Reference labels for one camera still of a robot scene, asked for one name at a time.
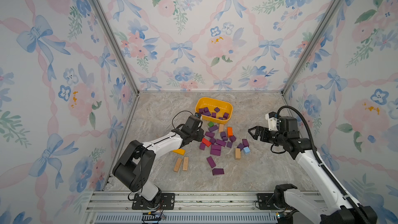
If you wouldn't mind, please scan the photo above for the natural wood brick top centre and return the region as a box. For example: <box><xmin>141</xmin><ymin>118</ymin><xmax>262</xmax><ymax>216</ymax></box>
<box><xmin>219</xmin><ymin>124</ymin><xmax>224</xmax><ymax>133</ymax></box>

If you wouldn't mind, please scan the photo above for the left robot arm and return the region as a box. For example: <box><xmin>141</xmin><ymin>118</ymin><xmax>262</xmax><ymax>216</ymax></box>
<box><xmin>112</xmin><ymin>113</ymin><xmax>204</xmax><ymax>209</ymax></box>

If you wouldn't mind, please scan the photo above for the red flat brick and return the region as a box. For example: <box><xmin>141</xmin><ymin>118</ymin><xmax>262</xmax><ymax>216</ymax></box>
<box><xmin>202</xmin><ymin>138</ymin><xmax>211</xmax><ymax>147</ymax></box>

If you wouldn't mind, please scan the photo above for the orange brick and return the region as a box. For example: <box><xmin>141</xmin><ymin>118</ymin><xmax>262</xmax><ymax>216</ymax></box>
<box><xmin>227</xmin><ymin>127</ymin><xmax>234</xmax><ymax>137</ymax></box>

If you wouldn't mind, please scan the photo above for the natural wood long brick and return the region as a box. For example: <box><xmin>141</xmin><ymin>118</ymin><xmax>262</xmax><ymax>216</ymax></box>
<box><xmin>173</xmin><ymin>158</ymin><xmax>183</xmax><ymax>172</ymax></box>
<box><xmin>182</xmin><ymin>157</ymin><xmax>189</xmax><ymax>171</ymax></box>

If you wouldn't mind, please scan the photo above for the aluminium mounting rail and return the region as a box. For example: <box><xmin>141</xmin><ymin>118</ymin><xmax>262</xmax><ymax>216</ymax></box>
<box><xmin>82</xmin><ymin>189</ymin><xmax>346</xmax><ymax>224</ymax></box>

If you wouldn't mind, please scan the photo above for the light blue cube brick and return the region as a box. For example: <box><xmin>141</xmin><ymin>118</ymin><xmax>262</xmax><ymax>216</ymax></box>
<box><xmin>243</xmin><ymin>147</ymin><xmax>250</xmax><ymax>154</ymax></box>

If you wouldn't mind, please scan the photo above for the purple long brick top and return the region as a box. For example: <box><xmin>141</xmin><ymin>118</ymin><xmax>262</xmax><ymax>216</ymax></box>
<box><xmin>208</xmin><ymin>125</ymin><xmax>219</xmax><ymax>132</ymax></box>

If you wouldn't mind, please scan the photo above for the purple brick centre slanted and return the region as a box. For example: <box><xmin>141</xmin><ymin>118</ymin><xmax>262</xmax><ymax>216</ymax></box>
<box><xmin>216</xmin><ymin>139</ymin><xmax>227</xmax><ymax>147</ymax></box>

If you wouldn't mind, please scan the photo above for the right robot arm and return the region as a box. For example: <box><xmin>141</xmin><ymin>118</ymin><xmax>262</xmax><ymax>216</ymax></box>
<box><xmin>248</xmin><ymin>117</ymin><xmax>377</xmax><ymax>224</ymax></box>

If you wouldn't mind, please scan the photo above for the natural wood long brick left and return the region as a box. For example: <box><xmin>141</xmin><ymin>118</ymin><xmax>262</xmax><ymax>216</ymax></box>
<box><xmin>173</xmin><ymin>158</ymin><xmax>183</xmax><ymax>172</ymax></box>

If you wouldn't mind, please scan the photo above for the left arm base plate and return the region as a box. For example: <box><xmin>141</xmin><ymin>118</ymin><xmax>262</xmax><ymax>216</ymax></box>
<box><xmin>132</xmin><ymin>192</ymin><xmax>175</xmax><ymax>211</ymax></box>

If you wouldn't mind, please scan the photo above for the yellow plastic storage bin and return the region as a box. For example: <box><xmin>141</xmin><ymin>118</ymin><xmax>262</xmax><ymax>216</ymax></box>
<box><xmin>195</xmin><ymin>97</ymin><xmax>233</xmax><ymax>124</ymax></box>

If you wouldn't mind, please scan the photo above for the natural wood brick right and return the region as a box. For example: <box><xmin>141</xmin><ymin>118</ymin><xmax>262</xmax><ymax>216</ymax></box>
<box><xmin>235</xmin><ymin>148</ymin><xmax>241</xmax><ymax>160</ymax></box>

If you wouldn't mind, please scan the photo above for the orange-yellow brick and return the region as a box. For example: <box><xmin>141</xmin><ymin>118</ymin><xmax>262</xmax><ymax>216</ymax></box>
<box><xmin>173</xmin><ymin>149</ymin><xmax>186</xmax><ymax>156</ymax></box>

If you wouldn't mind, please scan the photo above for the purple long brick bottom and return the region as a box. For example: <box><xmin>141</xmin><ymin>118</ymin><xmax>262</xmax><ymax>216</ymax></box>
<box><xmin>206</xmin><ymin>157</ymin><xmax>216</xmax><ymax>168</ymax></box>

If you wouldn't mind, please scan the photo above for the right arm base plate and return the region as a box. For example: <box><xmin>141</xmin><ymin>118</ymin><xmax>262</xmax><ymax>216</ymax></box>
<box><xmin>255</xmin><ymin>193</ymin><xmax>278</xmax><ymax>210</ymax></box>

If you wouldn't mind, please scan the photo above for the purple large block centre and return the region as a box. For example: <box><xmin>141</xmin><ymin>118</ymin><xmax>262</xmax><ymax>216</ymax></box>
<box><xmin>210</xmin><ymin>144</ymin><xmax>222</xmax><ymax>156</ymax></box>

